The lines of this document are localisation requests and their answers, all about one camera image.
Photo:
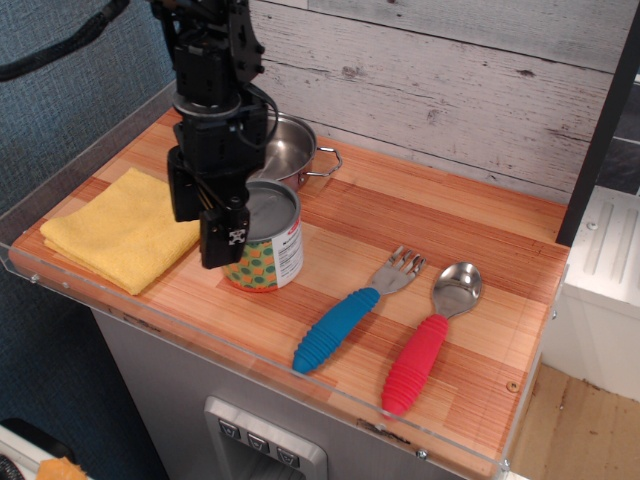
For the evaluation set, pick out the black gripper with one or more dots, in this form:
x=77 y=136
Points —
x=208 y=170

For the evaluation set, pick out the toy food can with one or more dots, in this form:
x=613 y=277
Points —
x=273 y=254

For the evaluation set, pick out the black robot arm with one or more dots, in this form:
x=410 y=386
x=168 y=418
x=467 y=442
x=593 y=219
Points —
x=215 y=56

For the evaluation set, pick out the yellow folded cloth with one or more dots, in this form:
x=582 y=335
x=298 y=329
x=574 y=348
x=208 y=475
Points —
x=127 y=234

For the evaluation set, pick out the small steel pot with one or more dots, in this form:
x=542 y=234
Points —
x=291 y=151

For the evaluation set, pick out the clear acrylic table guard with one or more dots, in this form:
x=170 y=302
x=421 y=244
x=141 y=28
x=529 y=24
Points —
x=467 y=415

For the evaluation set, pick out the grey toy fridge cabinet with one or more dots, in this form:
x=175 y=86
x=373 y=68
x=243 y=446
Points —
x=170 y=384

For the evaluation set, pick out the silver dispenser panel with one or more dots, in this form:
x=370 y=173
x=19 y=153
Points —
x=249 y=447

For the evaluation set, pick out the orange object bottom left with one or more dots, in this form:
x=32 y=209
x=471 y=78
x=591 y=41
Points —
x=60 y=469

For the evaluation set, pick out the black object bottom left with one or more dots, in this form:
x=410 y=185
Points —
x=27 y=446

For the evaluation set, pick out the blue handled fork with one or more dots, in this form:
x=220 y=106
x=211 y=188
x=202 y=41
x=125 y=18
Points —
x=327 y=334

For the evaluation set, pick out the red handled spoon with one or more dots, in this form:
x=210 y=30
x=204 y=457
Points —
x=456 y=291

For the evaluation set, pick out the black right frame post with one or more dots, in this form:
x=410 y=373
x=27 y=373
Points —
x=612 y=109

